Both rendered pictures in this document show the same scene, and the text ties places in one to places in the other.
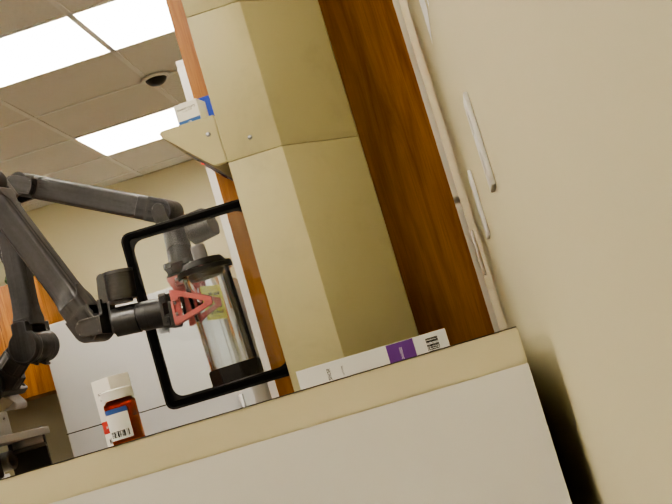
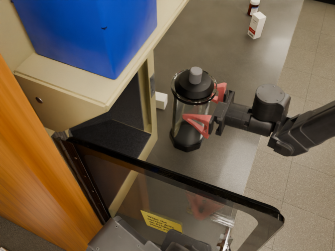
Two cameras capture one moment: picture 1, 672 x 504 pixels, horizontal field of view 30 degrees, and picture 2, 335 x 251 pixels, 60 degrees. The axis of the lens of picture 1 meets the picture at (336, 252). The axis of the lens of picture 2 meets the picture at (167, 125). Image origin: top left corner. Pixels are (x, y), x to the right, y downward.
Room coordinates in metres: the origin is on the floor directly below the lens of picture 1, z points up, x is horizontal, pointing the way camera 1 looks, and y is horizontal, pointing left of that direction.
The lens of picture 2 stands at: (2.86, 0.35, 1.72)
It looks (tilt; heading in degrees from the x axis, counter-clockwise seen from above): 54 degrees down; 199
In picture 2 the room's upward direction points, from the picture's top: straight up
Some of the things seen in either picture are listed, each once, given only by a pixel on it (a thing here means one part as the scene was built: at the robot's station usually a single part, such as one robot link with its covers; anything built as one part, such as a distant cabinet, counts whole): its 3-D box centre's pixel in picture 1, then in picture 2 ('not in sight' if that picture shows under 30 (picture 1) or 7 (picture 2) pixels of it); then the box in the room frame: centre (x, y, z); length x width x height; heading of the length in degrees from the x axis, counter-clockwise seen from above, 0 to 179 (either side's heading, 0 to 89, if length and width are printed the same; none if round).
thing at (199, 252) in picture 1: (202, 261); (194, 80); (2.39, 0.25, 1.24); 0.09 x 0.09 x 0.07
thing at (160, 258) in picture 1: (210, 302); (165, 223); (2.70, 0.29, 1.19); 0.30 x 0.01 x 0.40; 87
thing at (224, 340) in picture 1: (220, 320); (190, 112); (2.39, 0.25, 1.12); 0.11 x 0.11 x 0.21
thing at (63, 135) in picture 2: not in sight; (89, 189); (2.69, 0.13, 1.19); 0.03 x 0.02 x 0.39; 175
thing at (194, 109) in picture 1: (193, 117); not in sight; (2.49, 0.20, 1.54); 0.05 x 0.05 x 0.06; 75
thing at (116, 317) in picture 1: (126, 316); (261, 120); (2.41, 0.42, 1.18); 0.07 x 0.06 x 0.07; 85
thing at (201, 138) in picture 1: (210, 159); (136, 37); (2.55, 0.19, 1.46); 0.32 x 0.11 x 0.10; 175
